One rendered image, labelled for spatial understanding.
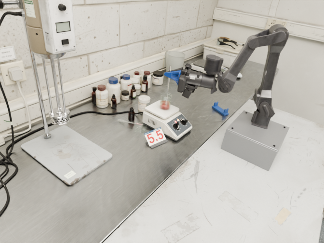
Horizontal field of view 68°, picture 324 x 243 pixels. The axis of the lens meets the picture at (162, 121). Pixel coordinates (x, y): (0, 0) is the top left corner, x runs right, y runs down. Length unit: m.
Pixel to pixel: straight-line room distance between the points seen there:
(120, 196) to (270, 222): 0.47
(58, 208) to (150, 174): 0.31
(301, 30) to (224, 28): 0.63
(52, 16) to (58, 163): 0.49
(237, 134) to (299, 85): 1.41
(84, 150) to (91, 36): 0.59
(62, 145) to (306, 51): 1.91
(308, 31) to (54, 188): 1.98
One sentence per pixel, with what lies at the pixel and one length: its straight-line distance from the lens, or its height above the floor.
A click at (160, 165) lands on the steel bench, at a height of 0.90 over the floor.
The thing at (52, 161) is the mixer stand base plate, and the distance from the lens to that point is 0.96.
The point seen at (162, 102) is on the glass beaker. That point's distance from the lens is 1.07.
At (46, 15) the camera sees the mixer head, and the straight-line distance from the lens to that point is 0.72.
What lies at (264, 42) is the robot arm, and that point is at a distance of 0.95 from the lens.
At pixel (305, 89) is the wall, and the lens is 2.35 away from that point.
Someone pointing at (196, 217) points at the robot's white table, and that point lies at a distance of 0.80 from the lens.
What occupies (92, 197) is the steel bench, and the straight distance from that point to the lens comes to 0.83.
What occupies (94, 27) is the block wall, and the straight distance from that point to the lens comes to 1.31.
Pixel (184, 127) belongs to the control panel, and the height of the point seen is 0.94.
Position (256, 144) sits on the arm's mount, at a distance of 1.01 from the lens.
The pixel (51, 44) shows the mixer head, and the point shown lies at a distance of 0.73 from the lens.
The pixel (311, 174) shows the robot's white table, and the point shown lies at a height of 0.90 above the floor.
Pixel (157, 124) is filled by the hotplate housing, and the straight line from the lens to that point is 1.07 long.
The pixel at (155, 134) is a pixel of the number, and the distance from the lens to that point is 1.04.
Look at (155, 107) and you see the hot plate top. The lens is 1.11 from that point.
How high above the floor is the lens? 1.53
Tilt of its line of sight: 32 degrees down
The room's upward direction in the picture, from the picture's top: 7 degrees clockwise
